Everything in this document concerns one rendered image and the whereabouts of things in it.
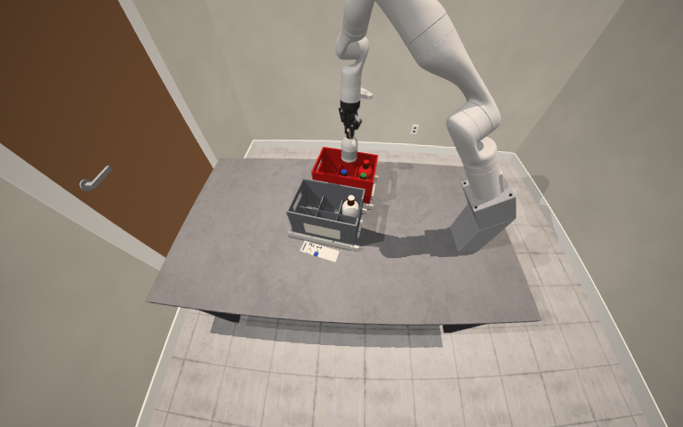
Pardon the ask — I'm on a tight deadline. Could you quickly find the white paper pick list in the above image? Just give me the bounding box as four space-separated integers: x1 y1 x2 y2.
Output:
301 241 340 262

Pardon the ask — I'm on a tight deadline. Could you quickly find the red crate with dividers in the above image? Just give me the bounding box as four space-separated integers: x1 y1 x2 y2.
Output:
311 147 376 204

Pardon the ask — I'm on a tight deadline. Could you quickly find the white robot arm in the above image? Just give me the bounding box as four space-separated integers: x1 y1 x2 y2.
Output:
335 0 504 201

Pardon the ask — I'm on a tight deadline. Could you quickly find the grey divided crate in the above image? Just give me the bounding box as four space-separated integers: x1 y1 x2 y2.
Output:
286 178 363 245

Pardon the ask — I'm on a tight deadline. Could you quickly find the cream bottle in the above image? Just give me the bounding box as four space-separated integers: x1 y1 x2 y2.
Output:
341 128 358 163
341 196 359 217

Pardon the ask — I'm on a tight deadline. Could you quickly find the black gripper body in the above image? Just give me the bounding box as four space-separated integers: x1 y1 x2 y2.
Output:
341 101 360 122

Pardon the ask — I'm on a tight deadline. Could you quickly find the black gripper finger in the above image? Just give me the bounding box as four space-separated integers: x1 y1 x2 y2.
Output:
339 108 349 134
347 114 362 138

